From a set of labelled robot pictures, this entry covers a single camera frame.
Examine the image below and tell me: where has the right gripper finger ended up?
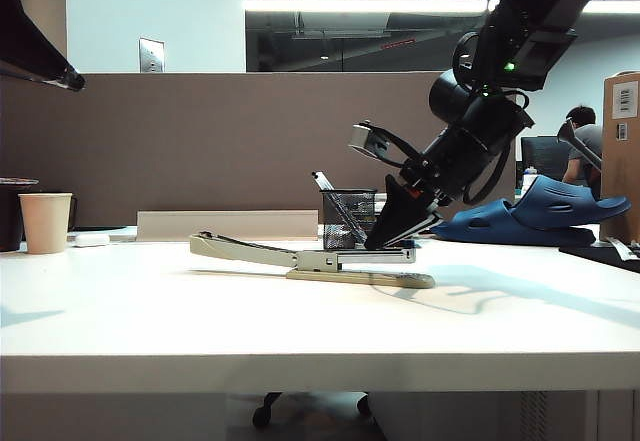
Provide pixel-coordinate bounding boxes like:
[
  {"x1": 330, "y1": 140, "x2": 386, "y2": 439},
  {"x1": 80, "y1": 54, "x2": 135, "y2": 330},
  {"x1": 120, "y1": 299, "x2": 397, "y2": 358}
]
[
  {"x1": 364, "y1": 174, "x2": 439, "y2": 250},
  {"x1": 384, "y1": 205, "x2": 444, "y2": 250}
]

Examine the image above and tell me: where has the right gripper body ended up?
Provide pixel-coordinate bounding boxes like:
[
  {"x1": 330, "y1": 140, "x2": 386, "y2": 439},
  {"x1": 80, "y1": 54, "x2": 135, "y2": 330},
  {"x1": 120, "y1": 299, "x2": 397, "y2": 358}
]
[{"x1": 399, "y1": 148, "x2": 469, "y2": 208}]

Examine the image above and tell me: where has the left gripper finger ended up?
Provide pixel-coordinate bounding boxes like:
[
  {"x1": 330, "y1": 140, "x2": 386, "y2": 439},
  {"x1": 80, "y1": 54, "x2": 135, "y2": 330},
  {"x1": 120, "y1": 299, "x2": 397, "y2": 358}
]
[
  {"x1": 0, "y1": 59, "x2": 76, "y2": 92},
  {"x1": 0, "y1": 0, "x2": 86, "y2": 92}
]

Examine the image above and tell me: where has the beige long-reach stapler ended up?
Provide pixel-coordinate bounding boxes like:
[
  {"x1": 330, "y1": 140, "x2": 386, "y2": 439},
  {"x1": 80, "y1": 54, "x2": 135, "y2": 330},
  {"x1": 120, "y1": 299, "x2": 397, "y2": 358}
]
[{"x1": 188, "y1": 230, "x2": 436, "y2": 290}]

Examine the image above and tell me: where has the navy blue rubber slipper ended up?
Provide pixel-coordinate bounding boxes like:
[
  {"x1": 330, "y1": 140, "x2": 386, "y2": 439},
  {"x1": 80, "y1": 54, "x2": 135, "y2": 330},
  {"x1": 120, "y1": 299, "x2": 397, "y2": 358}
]
[
  {"x1": 430, "y1": 198, "x2": 599, "y2": 248},
  {"x1": 513, "y1": 174, "x2": 632, "y2": 232}
]

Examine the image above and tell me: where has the black mesh pen holder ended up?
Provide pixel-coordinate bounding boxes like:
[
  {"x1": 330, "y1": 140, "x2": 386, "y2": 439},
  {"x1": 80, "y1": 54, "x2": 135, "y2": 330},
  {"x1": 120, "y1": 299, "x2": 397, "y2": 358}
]
[
  {"x1": 315, "y1": 170, "x2": 375, "y2": 248},
  {"x1": 319, "y1": 188, "x2": 380, "y2": 251}
]

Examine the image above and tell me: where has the clear ballpoint pen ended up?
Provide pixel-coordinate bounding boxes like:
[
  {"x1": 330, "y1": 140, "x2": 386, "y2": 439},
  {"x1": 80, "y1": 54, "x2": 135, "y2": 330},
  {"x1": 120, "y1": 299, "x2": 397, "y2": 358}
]
[{"x1": 310, "y1": 172, "x2": 369, "y2": 250}]

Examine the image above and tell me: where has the black computer monitor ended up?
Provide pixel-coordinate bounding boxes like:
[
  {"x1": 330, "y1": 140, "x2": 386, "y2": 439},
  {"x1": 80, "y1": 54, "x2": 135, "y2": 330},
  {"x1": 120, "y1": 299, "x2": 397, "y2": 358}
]
[{"x1": 520, "y1": 135, "x2": 572, "y2": 182}]

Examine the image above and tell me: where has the dark cup purple lid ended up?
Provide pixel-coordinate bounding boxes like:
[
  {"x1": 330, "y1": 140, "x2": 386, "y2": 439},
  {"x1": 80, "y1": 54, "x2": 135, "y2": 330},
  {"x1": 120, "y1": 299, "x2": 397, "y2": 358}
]
[{"x1": 0, "y1": 177, "x2": 40, "y2": 253}]

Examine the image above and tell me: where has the curved metal bar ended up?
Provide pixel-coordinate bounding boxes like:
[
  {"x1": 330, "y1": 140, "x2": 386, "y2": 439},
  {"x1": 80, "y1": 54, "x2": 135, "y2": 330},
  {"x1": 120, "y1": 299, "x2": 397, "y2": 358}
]
[{"x1": 556, "y1": 117, "x2": 604, "y2": 171}]

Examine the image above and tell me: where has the beige paper cup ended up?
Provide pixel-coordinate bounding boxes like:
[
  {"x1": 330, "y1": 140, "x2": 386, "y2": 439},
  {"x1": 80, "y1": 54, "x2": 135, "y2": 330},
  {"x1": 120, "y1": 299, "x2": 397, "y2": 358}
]
[{"x1": 18, "y1": 192, "x2": 74, "y2": 255}]

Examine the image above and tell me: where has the person in grey shirt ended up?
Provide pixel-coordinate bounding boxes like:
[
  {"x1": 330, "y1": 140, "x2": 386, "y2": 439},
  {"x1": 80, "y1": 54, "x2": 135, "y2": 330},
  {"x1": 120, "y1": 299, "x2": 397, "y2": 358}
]
[{"x1": 562, "y1": 105, "x2": 604, "y2": 185}]

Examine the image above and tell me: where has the black mouse pad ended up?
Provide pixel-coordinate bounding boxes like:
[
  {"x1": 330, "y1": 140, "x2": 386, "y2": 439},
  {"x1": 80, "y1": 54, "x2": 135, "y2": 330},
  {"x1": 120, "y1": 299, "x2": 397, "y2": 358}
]
[{"x1": 558, "y1": 241, "x2": 640, "y2": 275}]

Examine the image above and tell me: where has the white earbud case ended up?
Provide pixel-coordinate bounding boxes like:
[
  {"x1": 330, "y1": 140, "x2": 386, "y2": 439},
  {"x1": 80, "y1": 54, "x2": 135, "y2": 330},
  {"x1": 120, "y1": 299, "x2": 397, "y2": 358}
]
[{"x1": 73, "y1": 230, "x2": 111, "y2": 248}]

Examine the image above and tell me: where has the brown cardboard box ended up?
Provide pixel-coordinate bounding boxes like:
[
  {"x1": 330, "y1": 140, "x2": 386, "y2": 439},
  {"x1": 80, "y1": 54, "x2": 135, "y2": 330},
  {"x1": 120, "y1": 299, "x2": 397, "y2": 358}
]
[{"x1": 599, "y1": 73, "x2": 640, "y2": 242}]

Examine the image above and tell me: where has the brown desk partition panel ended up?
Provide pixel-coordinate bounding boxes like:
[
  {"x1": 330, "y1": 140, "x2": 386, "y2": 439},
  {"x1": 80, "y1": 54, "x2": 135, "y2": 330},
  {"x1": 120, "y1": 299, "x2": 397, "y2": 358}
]
[{"x1": 0, "y1": 71, "x2": 519, "y2": 227}]

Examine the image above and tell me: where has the white ceiling light strip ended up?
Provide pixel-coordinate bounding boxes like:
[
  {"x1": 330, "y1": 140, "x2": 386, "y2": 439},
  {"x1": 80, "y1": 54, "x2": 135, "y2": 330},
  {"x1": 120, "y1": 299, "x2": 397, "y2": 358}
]
[{"x1": 243, "y1": 0, "x2": 640, "y2": 15}]

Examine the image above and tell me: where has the black chair caster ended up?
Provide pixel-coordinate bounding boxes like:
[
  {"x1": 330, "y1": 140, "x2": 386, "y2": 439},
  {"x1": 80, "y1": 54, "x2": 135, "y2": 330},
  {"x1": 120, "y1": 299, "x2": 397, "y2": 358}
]
[{"x1": 252, "y1": 391, "x2": 282, "y2": 430}]

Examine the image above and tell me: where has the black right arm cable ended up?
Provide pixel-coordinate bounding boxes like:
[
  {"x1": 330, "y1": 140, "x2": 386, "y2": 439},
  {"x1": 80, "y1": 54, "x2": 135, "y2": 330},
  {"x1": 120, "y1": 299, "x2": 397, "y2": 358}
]
[{"x1": 462, "y1": 155, "x2": 510, "y2": 207}]

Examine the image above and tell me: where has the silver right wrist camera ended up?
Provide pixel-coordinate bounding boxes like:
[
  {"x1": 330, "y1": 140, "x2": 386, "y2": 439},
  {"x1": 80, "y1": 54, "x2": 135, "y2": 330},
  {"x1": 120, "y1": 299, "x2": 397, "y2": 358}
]
[{"x1": 349, "y1": 120, "x2": 392, "y2": 162}]

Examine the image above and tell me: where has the metal wall switch plate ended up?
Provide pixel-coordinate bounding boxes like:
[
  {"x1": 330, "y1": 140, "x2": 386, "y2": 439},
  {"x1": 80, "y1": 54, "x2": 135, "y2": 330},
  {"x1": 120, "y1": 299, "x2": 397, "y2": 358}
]
[{"x1": 138, "y1": 36, "x2": 167, "y2": 74}]

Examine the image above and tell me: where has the grey cable tray lid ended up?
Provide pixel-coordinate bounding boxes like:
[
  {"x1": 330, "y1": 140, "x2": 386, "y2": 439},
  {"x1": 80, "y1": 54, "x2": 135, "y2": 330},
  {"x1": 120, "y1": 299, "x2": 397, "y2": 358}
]
[{"x1": 136, "y1": 209, "x2": 320, "y2": 242}]

